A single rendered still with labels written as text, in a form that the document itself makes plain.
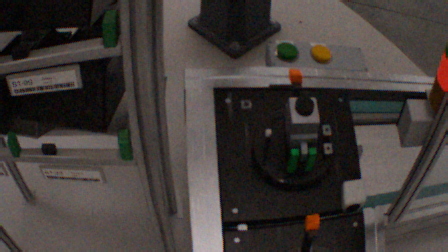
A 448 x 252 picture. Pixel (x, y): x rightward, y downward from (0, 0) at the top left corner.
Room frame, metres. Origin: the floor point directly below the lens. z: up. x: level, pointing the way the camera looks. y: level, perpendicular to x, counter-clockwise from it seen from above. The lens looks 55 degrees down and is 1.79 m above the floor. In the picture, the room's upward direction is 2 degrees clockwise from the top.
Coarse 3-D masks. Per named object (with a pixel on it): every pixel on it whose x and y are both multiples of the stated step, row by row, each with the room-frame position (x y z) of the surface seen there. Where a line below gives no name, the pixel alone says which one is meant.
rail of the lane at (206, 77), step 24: (192, 72) 0.68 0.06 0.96; (216, 72) 0.68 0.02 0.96; (240, 72) 0.68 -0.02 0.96; (264, 72) 0.69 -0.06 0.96; (288, 72) 0.69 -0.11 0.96; (312, 72) 0.70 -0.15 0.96; (336, 72) 0.70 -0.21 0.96; (360, 72) 0.71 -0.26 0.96; (360, 96) 0.67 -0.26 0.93; (384, 96) 0.68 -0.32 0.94
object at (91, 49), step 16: (48, 48) 0.29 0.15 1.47; (64, 48) 0.29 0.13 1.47; (80, 48) 0.29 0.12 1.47; (96, 48) 0.29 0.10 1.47; (112, 48) 0.29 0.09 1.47; (0, 64) 0.28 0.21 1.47; (16, 64) 0.28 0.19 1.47; (32, 64) 0.28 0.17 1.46; (48, 64) 0.28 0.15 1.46; (0, 160) 0.27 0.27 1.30; (16, 160) 0.27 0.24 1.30; (32, 160) 0.28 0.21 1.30; (48, 160) 0.28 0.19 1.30; (64, 160) 0.28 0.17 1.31; (80, 160) 0.28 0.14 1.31; (96, 160) 0.29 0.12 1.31; (112, 160) 0.29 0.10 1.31; (128, 160) 0.29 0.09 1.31
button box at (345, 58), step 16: (272, 48) 0.75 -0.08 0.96; (304, 48) 0.76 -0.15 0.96; (336, 48) 0.77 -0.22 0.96; (352, 48) 0.78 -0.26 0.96; (272, 64) 0.71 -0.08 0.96; (288, 64) 0.71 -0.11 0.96; (304, 64) 0.71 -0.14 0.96; (320, 64) 0.72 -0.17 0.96; (336, 64) 0.72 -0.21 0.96; (352, 64) 0.73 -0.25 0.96
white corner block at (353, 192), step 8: (344, 184) 0.45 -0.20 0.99; (352, 184) 0.45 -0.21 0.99; (360, 184) 0.44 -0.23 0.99; (344, 192) 0.43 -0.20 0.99; (352, 192) 0.43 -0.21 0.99; (360, 192) 0.43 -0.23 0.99; (344, 200) 0.42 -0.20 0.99; (352, 200) 0.41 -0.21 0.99; (360, 200) 0.41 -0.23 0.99; (344, 208) 0.41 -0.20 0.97; (352, 208) 0.41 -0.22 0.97; (360, 208) 0.41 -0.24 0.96
